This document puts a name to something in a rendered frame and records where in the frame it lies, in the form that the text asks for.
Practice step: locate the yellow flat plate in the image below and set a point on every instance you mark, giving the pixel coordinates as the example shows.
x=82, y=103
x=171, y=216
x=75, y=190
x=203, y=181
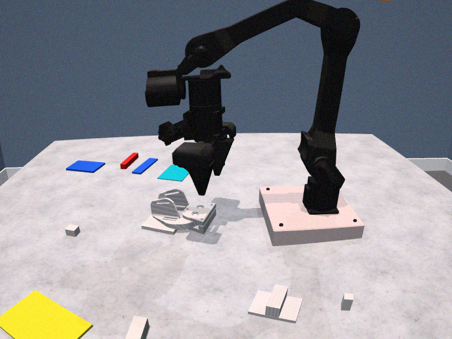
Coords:
x=38, y=317

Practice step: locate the blue flat bar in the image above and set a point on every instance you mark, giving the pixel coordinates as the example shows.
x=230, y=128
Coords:
x=144, y=166

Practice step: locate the red rectangular bar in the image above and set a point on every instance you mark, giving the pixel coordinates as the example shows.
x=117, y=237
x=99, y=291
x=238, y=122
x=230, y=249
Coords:
x=125, y=164

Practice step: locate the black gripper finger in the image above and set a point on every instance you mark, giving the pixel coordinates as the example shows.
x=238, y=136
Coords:
x=200, y=177
x=221, y=149

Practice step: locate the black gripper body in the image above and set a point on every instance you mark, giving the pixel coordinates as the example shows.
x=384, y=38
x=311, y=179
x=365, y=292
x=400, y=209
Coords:
x=207, y=128

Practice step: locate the blue flat square plate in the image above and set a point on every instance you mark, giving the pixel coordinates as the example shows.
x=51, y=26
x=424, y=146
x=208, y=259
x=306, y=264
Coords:
x=85, y=166

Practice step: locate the cyan flat plate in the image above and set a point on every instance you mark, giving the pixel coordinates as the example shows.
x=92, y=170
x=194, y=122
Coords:
x=174, y=173

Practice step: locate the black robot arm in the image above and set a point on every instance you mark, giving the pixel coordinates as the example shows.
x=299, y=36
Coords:
x=339, y=31

